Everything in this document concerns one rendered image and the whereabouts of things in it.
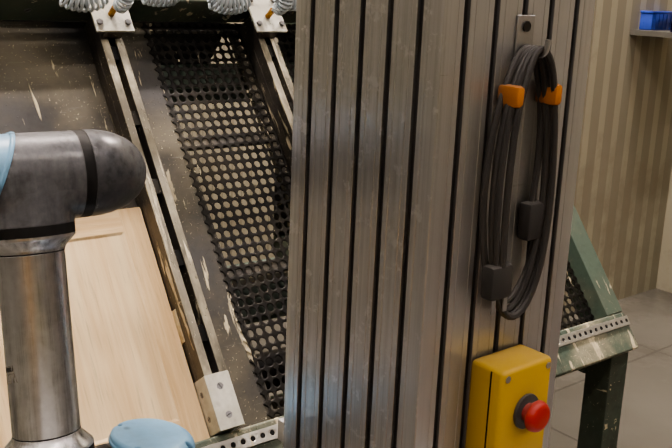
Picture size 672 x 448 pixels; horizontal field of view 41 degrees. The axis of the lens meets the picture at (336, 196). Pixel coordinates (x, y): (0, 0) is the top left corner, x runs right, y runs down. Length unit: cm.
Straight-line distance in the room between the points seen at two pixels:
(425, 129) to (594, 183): 455
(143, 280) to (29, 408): 93
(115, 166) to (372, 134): 37
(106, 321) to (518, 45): 130
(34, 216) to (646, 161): 501
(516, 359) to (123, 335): 117
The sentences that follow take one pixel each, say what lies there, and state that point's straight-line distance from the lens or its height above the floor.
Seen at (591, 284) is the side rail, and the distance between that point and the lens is 293.
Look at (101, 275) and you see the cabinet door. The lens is 208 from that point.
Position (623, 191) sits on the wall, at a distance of 573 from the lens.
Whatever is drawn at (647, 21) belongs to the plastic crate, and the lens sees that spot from 555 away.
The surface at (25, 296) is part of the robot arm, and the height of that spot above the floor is 148.
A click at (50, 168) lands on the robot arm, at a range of 117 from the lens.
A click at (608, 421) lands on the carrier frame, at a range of 304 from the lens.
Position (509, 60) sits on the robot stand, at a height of 180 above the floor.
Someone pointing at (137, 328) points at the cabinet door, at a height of 111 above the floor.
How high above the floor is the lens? 187
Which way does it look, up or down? 13 degrees down
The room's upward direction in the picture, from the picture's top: 2 degrees clockwise
